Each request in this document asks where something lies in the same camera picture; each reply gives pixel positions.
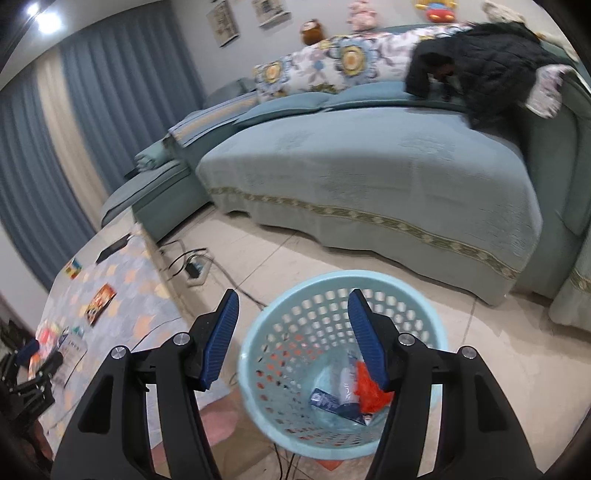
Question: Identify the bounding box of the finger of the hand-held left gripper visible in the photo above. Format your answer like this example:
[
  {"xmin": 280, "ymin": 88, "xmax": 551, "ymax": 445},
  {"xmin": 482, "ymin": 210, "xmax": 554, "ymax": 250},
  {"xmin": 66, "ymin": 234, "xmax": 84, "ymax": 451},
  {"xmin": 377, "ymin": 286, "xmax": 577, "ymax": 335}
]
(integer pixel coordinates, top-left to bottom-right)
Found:
[
  {"xmin": 28, "ymin": 352, "xmax": 64, "ymax": 393},
  {"xmin": 11, "ymin": 339, "xmax": 41, "ymax": 370}
]

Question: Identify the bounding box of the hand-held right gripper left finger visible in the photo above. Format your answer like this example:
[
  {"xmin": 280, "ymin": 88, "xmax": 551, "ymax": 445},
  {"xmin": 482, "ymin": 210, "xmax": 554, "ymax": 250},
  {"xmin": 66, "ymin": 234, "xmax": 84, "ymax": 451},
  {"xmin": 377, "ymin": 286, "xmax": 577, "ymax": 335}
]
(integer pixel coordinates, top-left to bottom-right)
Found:
[{"xmin": 50, "ymin": 288, "xmax": 241, "ymax": 480}]

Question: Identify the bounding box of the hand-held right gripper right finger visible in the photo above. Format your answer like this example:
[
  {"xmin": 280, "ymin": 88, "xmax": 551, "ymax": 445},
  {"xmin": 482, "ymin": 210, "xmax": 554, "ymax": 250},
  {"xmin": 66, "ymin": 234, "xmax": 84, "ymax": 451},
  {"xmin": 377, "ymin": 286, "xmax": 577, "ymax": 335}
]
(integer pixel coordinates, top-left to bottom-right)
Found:
[{"xmin": 347, "ymin": 288, "xmax": 546, "ymax": 480}]

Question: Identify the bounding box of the light blue perforated plastic basket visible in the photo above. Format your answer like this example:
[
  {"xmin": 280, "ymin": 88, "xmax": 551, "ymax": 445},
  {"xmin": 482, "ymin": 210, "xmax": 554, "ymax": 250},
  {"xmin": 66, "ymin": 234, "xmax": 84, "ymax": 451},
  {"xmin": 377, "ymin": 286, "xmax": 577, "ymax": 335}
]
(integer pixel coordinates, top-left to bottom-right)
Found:
[{"xmin": 237, "ymin": 270, "xmax": 448, "ymax": 462}]

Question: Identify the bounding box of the blue tiger playing card box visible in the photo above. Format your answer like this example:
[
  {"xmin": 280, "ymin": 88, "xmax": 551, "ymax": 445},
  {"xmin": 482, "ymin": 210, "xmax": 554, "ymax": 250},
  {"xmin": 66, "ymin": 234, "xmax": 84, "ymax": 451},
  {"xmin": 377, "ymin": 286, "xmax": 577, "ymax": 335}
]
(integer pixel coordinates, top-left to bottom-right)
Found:
[{"xmin": 84, "ymin": 283, "xmax": 116, "ymax": 327}]

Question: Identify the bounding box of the orange snack packet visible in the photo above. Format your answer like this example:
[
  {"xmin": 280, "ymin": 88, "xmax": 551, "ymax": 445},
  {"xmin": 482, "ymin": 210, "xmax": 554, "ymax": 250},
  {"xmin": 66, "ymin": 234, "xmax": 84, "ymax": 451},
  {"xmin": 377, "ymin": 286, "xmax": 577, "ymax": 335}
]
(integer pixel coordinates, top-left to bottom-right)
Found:
[{"xmin": 30, "ymin": 323, "xmax": 65, "ymax": 365}]

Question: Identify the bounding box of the white paper packet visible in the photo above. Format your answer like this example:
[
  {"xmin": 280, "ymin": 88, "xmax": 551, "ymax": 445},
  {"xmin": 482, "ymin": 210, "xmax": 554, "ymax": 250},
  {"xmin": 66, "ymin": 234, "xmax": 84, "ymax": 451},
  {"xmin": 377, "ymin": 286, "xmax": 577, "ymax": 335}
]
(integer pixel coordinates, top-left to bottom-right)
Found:
[{"xmin": 60, "ymin": 335, "xmax": 88, "ymax": 370}]

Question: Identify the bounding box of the clear plastic bag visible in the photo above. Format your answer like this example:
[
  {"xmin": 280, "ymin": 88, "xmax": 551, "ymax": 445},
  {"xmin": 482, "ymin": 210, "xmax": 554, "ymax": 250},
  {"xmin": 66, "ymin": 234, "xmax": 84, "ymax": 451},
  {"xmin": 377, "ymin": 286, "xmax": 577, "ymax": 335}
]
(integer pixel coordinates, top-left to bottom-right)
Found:
[{"xmin": 332, "ymin": 351, "xmax": 365, "ymax": 407}]

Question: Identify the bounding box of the orange crumpled wrapper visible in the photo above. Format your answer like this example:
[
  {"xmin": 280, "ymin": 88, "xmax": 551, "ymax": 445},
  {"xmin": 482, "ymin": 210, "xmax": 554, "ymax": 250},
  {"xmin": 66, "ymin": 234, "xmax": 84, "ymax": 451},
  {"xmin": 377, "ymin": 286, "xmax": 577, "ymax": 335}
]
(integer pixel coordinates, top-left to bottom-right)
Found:
[{"xmin": 353, "ymin": 360, "xmax": 395, "ymax": 415}]

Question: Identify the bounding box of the dark blue flat packet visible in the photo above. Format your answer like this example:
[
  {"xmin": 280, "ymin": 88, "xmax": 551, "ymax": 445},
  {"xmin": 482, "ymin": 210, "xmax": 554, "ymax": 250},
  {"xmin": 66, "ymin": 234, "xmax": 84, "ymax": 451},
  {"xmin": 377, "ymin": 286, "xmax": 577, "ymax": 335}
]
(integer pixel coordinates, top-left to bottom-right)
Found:
[{"xmin": 335, "ymin": 401, "xmax": 370, "ymax": 423}]

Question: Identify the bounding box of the blue snack packet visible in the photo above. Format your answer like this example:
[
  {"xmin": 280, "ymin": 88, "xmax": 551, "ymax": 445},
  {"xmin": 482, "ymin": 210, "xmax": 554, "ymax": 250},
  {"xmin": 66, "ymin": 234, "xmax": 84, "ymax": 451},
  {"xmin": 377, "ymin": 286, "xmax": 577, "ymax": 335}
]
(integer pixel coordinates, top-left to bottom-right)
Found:
[{"xmin": 309, "ymin": 388, "xmax": 340, "ymax": 411}]

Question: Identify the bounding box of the pink floor mat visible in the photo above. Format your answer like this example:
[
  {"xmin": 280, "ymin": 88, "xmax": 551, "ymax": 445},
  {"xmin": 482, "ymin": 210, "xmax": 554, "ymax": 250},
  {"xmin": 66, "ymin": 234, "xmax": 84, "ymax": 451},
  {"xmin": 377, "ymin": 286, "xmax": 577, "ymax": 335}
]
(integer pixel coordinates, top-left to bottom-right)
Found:
[{"xmin": 152, "ymin": 392, "xmax": 241, "ymax": 462}]

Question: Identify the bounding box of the white power strip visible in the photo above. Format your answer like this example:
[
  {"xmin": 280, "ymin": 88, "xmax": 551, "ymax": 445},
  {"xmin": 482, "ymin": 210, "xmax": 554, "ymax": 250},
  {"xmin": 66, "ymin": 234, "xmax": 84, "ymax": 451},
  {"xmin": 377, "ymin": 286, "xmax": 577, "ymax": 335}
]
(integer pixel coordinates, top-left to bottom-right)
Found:
[{"xmin": 185, "ymin": 256, "xmax": 214, "ymax": 283}]

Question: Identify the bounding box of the grey yellow patterned tablecloth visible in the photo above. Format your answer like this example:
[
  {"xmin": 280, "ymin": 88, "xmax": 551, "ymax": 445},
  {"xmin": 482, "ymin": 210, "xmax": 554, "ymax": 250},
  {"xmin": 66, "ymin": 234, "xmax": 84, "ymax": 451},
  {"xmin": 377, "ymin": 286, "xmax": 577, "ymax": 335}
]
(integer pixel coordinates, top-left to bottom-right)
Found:
[{"xmin": 34, "ymin": 233, "xmax": 232, "ymax": 439}]

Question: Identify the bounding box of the black phone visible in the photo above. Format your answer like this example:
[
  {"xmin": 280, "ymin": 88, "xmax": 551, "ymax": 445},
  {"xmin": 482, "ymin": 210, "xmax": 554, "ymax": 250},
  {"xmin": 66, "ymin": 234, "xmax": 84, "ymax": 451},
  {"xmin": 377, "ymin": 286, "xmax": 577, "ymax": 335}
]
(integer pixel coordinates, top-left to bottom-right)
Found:
[{"xmin": 95, "ymin": 233, "xmax": 132, "ymax": 265}]

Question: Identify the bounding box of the blue curtain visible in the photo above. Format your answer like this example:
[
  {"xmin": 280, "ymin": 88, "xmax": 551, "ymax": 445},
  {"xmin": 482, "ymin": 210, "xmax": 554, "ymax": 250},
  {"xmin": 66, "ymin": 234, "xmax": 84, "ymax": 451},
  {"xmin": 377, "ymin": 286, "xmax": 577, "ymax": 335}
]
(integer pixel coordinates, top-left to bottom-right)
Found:
[
  {"xmin": 0, "ymin": 69, "xmax": 98, "ymax": 291},
  {"xmin": 60, "ymin": 9, "xmax": 206, "ymax": 195}
]

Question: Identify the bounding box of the teal quilted sofa cover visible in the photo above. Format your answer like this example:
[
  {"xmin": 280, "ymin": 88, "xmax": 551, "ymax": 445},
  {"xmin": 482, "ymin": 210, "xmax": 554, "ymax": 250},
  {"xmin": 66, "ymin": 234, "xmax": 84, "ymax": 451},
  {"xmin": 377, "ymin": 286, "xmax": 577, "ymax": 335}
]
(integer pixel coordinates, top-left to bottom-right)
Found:
[{"xmin": 196, "ymin": 108, "xmax": 543, "ymax": 305}]

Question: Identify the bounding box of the folded teal blanket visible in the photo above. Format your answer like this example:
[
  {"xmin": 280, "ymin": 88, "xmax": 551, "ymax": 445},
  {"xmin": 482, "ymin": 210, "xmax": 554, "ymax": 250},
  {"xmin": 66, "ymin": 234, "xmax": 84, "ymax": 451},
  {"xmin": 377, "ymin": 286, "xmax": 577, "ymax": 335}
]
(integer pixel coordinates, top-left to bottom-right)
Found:
[{"xmin": 135, "ymin": 138, "xmax": 178, "ymax": 171}]

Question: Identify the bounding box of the beige sheer curtain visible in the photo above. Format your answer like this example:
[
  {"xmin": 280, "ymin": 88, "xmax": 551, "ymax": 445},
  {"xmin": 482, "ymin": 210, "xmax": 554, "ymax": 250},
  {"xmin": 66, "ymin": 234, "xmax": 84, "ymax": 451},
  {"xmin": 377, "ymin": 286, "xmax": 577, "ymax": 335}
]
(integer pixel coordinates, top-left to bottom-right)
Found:
[{"xmin": 34, "ymin": 60, "xmax": 112, "ymax": 204}]

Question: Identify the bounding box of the beige blue striped sofa towel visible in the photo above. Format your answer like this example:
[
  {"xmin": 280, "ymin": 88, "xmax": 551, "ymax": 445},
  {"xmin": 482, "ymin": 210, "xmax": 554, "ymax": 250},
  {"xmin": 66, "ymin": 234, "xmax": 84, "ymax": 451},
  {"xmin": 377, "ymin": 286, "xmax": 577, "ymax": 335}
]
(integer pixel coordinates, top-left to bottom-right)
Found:
[{"xmin": 168, "ymin": 92, "xmax": 259, "ymax": 148}]

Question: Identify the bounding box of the teal fabric sofa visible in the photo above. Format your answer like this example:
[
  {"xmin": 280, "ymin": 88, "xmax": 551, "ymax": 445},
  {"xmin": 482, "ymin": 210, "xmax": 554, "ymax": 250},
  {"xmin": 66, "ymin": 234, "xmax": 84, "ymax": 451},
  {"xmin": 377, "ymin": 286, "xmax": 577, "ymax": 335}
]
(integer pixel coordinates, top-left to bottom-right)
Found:
[{"xmin": 99, "ymin": 23, "xmax": 591, "ymax": 333}]

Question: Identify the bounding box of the teal cushion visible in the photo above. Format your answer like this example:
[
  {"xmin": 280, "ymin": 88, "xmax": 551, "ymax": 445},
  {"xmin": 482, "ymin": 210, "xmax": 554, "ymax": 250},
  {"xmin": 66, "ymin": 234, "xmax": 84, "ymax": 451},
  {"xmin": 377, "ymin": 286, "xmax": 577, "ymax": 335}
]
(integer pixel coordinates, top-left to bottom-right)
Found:
[
  {"xmin": 233, "ymin": 92, "xmax": 324, "ymax": 126},
  {"xmin": 323, "ymin": 83, "xmax": 416, "ymax": 112}
]

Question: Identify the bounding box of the floral cushion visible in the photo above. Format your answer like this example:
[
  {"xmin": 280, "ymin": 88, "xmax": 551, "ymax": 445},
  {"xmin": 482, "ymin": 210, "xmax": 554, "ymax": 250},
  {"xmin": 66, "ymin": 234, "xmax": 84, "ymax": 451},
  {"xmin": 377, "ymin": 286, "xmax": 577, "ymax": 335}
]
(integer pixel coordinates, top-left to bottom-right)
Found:
[
  {"xmin": 253, "ymin": 48, "xmax": 338, "ymax": 104},
  {"xmin": 323, "ymin": 23, "xmax": 472, "ymax": 93}
]

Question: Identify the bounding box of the black quilted jacket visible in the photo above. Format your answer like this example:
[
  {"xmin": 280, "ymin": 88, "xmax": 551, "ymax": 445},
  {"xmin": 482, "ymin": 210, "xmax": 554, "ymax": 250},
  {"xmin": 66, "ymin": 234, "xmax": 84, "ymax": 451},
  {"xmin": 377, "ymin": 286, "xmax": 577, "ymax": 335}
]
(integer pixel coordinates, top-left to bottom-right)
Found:
[{"xmin": 405, "ymin": 22, "xmax": 561, "ymax": 132}]

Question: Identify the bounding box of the white floral cloth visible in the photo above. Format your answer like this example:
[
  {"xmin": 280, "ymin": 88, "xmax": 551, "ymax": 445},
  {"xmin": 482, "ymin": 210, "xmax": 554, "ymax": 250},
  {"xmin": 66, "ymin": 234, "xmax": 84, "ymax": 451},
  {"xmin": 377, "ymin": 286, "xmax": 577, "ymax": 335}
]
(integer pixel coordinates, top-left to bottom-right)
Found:
[{"xmin": 526, "ymin": 62, "xmax": 578, "ymax": 121}]

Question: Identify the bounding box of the brown monkey plush toy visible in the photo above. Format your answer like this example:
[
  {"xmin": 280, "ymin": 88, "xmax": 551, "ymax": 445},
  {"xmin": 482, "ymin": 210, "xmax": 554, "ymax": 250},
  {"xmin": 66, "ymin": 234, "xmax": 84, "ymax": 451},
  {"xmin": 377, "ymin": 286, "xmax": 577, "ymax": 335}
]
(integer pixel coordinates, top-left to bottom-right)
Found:
[{"xmin": 300, "ymin": 19, "xmax": 324, "ymax": 46}]

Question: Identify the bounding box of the white framed collage picture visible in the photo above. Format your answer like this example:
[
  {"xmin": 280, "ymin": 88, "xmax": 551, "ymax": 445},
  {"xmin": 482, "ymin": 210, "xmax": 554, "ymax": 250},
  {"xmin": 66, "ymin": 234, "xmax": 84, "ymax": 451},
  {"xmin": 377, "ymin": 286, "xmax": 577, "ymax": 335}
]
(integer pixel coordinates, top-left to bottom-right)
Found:
[{"xmin": 206, "ymin": 0, "xmax": 241, "ymax": 46}]

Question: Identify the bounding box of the pink plush toy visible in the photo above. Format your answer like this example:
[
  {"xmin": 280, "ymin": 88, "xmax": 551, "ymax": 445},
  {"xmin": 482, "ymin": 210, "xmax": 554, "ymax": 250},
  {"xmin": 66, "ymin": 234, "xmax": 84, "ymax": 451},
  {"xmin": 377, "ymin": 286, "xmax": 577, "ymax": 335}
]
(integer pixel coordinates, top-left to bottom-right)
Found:
[{"xmin": 348, "ymin": 0, "xmax": 382, "ymax": 32}]

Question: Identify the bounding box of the red yellow plush toy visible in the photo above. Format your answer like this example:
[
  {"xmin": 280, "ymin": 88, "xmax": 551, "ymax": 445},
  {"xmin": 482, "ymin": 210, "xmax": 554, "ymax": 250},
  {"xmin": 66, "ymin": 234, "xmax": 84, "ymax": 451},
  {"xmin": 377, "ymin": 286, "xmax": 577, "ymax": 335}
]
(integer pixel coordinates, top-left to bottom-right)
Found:
[{"xmin": 413, "ymin": 0, "xmax": 462, "ymax": 23}]

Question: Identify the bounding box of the beige plush toy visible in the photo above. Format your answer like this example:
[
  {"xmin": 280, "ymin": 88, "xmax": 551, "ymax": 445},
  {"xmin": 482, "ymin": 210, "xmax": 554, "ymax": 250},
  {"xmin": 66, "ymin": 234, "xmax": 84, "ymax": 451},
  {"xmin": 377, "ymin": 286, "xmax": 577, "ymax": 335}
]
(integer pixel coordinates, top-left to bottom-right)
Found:
[{"xmin": 482, "ymin": 1, "xmax": 527, "ymax": 24}]

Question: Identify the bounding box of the black floor cable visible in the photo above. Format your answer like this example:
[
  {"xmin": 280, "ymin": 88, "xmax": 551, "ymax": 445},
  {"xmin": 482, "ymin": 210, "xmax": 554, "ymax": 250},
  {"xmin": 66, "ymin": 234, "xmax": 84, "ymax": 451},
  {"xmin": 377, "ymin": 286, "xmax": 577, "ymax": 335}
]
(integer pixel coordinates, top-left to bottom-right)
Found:
[{"xmin": 159, "ymin": 240, "xmax": 269, "ymax": 308}]

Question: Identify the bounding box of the small framed wall picture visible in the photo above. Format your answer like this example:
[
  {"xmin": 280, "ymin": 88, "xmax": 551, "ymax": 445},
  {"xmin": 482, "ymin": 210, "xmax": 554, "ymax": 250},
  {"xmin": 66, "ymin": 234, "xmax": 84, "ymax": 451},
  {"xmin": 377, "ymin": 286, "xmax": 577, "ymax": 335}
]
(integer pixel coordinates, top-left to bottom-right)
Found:
[{"xmin": 252, "ymin": 0, "xmax": 291, "ymax": 27}]

